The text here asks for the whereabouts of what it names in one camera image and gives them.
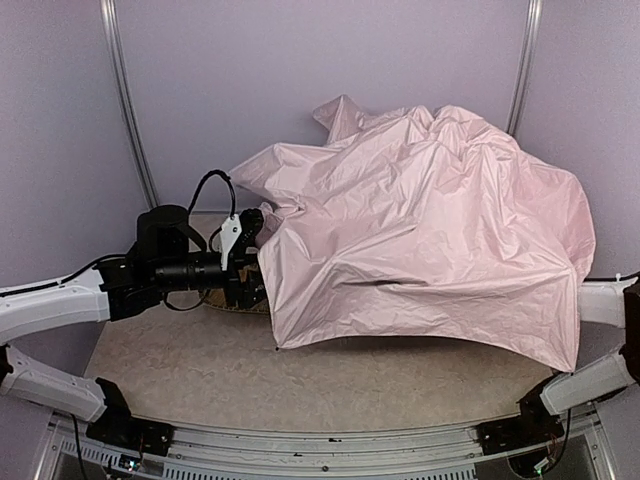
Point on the aluminium corner post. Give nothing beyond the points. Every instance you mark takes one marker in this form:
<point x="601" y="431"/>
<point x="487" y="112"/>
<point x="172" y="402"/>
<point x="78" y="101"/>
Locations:
<point x="115" y="47"/>
<point x="525" y="66"/>

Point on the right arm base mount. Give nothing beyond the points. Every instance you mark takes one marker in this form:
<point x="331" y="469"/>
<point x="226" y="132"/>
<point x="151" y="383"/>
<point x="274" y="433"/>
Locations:
<point x="515" y="436"/>

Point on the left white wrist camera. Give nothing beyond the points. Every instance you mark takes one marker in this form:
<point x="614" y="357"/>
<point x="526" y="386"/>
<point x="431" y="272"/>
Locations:
<point x="227" y="233"/>

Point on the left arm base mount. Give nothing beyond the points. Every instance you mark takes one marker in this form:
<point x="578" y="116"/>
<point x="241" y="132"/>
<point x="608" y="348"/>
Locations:
<point x="141" y="435"/>

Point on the woven bamboo tray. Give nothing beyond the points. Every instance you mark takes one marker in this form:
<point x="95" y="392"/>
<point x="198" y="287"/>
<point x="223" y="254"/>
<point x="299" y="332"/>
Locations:
<point x="251" y="301"/>

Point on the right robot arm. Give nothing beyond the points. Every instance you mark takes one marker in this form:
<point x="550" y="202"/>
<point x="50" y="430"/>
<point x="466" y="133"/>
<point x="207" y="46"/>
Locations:
<point x="608" y="360"/>

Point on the pink and black umbrella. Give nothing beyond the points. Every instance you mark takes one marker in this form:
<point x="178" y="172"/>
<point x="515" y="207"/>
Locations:
<point x="412" y="223"/>

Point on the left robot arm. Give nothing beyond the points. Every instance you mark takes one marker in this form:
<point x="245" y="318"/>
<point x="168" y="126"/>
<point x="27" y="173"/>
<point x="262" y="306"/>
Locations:
<point x="168" y="256"/>

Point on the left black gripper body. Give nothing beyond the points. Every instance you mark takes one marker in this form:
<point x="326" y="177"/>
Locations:
<point x="245" y="268"/>

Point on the left aluminium corner post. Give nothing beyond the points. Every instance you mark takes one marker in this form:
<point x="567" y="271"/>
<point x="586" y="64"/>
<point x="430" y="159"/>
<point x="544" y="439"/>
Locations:
<point x="115" y="47"/>

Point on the right aluminium corner post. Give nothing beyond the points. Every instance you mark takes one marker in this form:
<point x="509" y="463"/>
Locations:
<point x="525" y="66"/>

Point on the aluminium front rail frame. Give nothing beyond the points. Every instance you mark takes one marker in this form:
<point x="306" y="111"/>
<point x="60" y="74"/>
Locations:
<point x="470" y="450"/>

